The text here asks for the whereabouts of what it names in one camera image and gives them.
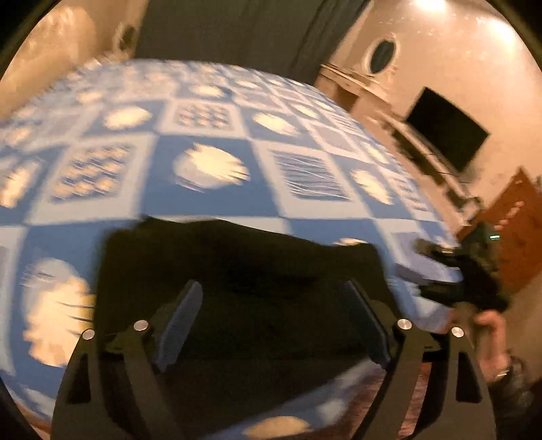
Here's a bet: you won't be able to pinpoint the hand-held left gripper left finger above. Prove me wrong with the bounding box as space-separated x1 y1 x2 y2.
51 279 204 440

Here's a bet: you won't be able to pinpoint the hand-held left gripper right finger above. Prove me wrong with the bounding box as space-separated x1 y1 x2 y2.
345 278 496 440

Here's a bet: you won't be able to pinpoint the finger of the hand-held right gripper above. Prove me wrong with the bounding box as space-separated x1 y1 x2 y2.
417 280 467 307
413 239 467 274

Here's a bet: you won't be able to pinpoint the black pants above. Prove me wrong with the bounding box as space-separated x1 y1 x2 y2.
95 216 396 407

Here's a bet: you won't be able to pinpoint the person's right forearm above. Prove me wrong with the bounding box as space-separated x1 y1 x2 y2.
487 359 540 440

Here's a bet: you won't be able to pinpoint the person's right hand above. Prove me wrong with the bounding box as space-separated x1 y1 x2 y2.
472 310 513 384

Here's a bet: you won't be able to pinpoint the white television stand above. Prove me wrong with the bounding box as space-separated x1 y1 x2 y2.
379 114 483 221

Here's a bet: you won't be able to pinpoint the blue patterned bed sheet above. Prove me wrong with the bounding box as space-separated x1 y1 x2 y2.
0 59 464 440

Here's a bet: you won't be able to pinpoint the black flat television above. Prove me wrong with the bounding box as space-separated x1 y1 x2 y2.
405 87 491 174

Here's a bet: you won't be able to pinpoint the white dressing table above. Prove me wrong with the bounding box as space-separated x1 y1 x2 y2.
317 63 399 115

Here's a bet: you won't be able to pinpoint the oval mirror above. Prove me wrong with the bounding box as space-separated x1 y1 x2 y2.
366 36 399 77

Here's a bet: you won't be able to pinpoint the dark green curtain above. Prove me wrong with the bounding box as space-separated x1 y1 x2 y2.
135 0 373 87

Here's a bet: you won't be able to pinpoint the cream tufted headboard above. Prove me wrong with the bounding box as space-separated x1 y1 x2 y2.
2 6 102 123

